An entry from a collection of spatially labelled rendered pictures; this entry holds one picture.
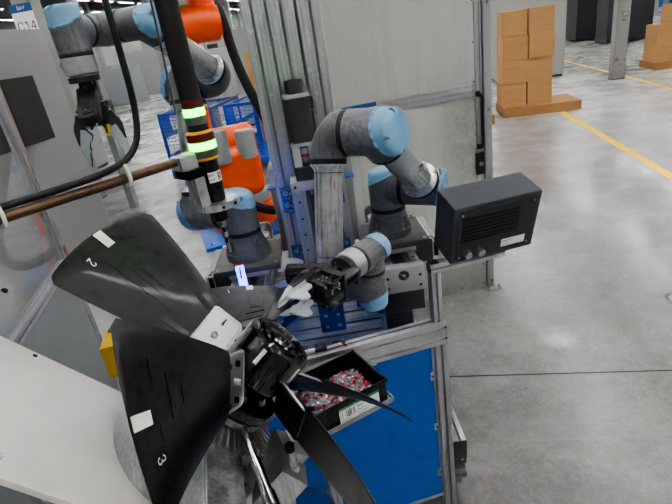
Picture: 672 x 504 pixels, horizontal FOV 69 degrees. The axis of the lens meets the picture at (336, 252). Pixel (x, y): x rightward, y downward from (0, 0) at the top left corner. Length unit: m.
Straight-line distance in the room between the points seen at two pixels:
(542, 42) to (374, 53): 6.36
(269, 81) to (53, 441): 1.23
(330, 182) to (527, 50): 7.78
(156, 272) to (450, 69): 2.31
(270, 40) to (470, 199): 0.82
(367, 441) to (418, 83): 1.90
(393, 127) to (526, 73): 7.81
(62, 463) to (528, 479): 1.77
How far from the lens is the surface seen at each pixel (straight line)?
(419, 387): 1.64
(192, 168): 0.80
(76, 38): 1.34
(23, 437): 0.86
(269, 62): 1.70
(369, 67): 2.74
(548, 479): 2.26
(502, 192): 1.40
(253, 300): 1.09
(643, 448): 2.46
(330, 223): 1.26
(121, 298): 0.86
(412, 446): 1.79
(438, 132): 2.93
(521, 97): 8.99
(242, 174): 4.79
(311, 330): 1.77
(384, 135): 1.17
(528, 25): 8.88
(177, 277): 0.89
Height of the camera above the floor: 1.69
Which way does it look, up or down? 24 degrees down
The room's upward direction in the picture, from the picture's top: 9 degrees counter-clockwise
